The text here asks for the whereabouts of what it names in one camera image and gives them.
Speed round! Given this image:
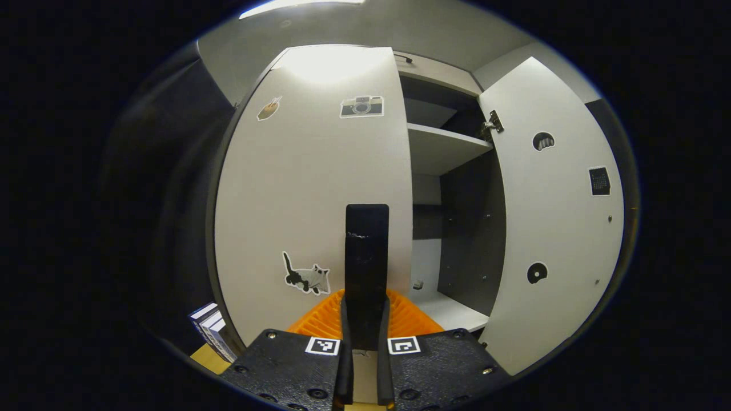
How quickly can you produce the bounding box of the metal door hinge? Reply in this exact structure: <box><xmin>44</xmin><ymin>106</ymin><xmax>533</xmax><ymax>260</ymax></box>
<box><xmin>480</xmin><ymin>110</ymin><xmax>505</xmax><ymax>142</ymax></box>

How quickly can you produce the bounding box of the white cabinet door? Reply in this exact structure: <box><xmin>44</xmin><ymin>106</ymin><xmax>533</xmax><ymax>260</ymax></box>
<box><xmin>477</xmin><ymin>56</ymin><xmax>626</xmax><ymax>377</ymax></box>
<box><xmin>214</xmin><ymin>46</ymin><xmax>415</xmax><ymax>349</ymax></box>

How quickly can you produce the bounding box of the white cabinet top drawer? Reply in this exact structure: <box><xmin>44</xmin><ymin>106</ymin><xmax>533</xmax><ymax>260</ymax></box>
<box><xmin>394</xmin><ymin>53</ymin><xmax>483</xmax><ymax>98</ymax></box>

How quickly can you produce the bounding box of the white cabinet shelf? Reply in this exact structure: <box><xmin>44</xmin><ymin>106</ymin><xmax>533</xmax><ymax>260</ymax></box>
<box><xmin>407</xmin><ymin>123</ymin><xmax>495</xmax><ymax>176</ymax></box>

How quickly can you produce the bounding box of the grey double-door shoe cabinet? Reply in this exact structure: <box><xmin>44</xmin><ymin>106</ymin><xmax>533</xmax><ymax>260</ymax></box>
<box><xmin>206</xmin><ymin>49</ymin><xmax>509</xmax><ymax>349</ymax></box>

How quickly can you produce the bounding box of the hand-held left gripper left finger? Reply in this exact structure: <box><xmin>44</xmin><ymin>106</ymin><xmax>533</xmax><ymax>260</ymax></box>
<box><xmin>220</xmin><ymin>288</ymin><xmax>355</xmax><ymax>411</ymax></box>

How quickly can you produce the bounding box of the black door handle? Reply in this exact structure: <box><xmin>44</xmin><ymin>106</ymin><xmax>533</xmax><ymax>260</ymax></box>
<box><xmin>344</xmin><ymin>204</ymin><xmax>390</xmax><ymax>350</ymax></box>

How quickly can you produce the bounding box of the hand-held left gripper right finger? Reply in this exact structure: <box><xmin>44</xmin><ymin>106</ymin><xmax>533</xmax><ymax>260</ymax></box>
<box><xmin>376</xmin><ymin>288</ymin><xmax>512</xmax><ymax>411</ymax></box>

